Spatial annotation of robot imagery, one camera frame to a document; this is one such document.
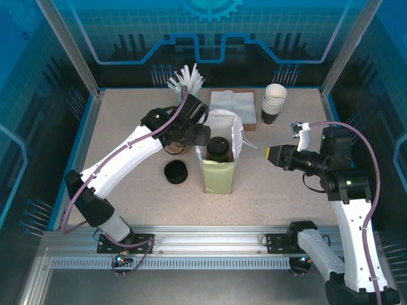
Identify black plastic cup lid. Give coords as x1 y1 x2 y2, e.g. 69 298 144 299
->
206 136 232 154

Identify green white paper bag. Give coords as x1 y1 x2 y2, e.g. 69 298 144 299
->
195 108 259 195

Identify brown cup carrier stack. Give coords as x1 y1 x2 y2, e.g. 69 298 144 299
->
165 142 194 156

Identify black cup lid stack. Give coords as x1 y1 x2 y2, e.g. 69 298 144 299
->
163 159 189 185

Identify white napkin stack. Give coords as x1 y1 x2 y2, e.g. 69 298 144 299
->
209 90 258 125

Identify paper cup stack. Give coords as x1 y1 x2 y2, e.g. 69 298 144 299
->
261 83 288 125

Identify white wrapped straw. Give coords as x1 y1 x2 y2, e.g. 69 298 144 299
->
190 75 207 95
186 62 198 96
171 72 187 95
167 81 184 96
180 65 191 95

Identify small LED circuit board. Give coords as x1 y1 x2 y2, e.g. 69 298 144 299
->
111 251 134 266
291 254 315 266

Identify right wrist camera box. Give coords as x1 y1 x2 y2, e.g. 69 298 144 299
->
290 121 312 153

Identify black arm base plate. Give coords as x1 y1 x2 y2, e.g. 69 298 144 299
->
265 233 301 255
97 233 156 255

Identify aluminium mounting rail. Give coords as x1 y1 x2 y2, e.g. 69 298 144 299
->
41 224 382 255

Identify aluminium frame post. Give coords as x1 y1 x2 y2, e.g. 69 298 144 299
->
319 0 384 98
34 0 106 98

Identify slotted grey cable duct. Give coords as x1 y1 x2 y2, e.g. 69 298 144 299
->
50 257 293 271

